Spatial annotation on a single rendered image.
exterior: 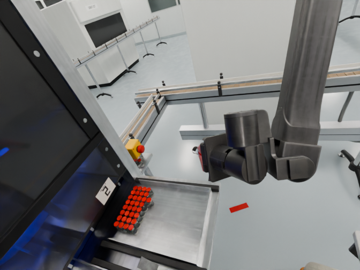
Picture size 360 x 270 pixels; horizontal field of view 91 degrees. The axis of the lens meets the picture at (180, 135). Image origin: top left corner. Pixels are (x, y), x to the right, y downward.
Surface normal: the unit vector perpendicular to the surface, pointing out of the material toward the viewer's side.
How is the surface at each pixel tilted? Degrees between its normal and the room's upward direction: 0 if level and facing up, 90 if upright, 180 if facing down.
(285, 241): 0
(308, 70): 57
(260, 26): 90
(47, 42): 90
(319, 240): 0
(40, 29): 90
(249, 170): 64
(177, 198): 0
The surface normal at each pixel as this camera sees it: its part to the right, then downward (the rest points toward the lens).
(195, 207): -0.25, -0.75
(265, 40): -0.27, 0.66
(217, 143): 0.36, 0.06
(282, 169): -0.06, 0.13
